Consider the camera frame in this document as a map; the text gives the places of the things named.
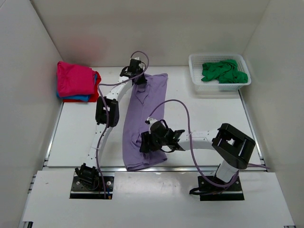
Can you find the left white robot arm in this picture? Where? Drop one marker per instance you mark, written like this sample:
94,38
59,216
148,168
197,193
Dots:
107,116

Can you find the aluminium rail front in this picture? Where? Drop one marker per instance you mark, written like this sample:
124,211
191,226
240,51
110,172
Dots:
159,169

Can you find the folded blue t shirt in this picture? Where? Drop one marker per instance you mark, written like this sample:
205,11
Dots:
78,96

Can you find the green t shirt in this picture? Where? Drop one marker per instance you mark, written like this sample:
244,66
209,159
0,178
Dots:
226,72

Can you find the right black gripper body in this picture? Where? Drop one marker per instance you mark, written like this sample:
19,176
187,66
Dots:
152,140

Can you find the folded pink t shirt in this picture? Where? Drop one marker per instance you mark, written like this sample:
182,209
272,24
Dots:
73,79

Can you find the white plastic basket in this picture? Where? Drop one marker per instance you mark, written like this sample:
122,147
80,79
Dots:
195,66

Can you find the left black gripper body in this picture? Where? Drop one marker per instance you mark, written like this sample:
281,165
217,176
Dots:
140,80

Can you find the folded red t shirt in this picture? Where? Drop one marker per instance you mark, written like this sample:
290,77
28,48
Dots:
95,91

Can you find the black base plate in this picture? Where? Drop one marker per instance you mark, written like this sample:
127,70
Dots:
80,190
209,192

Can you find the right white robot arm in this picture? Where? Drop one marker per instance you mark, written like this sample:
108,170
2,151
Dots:
231,144

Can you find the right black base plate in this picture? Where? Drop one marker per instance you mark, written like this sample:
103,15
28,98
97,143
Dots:
209,192

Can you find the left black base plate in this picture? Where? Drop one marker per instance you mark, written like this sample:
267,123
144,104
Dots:
80,190

